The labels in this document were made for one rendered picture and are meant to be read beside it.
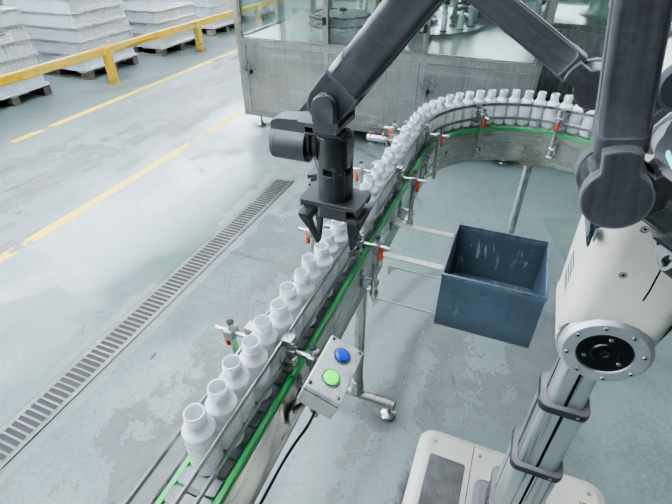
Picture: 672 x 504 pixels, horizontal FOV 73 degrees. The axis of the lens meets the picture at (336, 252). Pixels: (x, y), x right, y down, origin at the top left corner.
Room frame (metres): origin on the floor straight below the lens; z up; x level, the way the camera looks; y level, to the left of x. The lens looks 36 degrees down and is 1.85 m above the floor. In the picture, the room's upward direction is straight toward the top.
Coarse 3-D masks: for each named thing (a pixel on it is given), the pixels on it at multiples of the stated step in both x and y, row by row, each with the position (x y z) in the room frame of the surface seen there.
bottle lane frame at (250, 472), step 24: (408, 192) 1.66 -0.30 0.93; (384, 216) 1.37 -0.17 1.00; (384, 240) 1.35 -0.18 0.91; (360, 264) 1.10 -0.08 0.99; (360, 288) 1.11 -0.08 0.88; (336, 312) 0.92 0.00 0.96; (312, 336) 0.80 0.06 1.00; (336, 336) 0.92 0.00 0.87; (288, 384) 0.65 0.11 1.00; (288, 408) 0.64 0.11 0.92; (264, 432) 0.54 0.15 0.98; (288, 432) 0.63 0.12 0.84; (240, 456) 0.48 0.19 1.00; (264, 456) 0.53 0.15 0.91; (240, 480) 0.45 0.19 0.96; (264, 480) 0.52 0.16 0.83
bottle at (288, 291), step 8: (280, 288) 0.79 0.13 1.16; (288, 288) 0.81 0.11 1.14; (280, 296) 0.79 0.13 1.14; (288, 296) 0.78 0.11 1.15; (296, 296) 0.80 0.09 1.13; (288, 304) 0.77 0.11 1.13; (296, 304) 0.78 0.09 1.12; (296, 312) 0.77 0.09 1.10; (296, 328) 0.77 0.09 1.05; (296, 336) 0.77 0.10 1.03
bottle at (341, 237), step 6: (336, 222) 1.08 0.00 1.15; (342, 222) 1.07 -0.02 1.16; (330, 228) 1.07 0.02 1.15; (336, 228) 1.05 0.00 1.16; (342, 228) 1.06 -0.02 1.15; (336, 234) 1.05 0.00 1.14; (342, 234) 1.06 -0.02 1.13; (336, 240) 1.04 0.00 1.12; (342, 240) 1.04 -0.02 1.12; (342, 246) 1.04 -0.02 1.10; (342, 258) 1.04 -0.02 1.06; (342, 264) 1.04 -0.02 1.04
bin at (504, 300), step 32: (384, 256) 1.22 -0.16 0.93; (448, 256) 1.20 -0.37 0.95; (480, 256) 1.36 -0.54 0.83; (512, 256) 1.32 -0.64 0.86; (544, 256) 1.26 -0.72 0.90; (448, 288) 1.10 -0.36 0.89; (480, 288) 1.06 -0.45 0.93; (512, 288) 1.28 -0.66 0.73; (544, 288) 1.06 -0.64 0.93; (448, 320) 1.09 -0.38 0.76; (480, 320) 1.06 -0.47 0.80; (512, 320) 1.02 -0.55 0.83
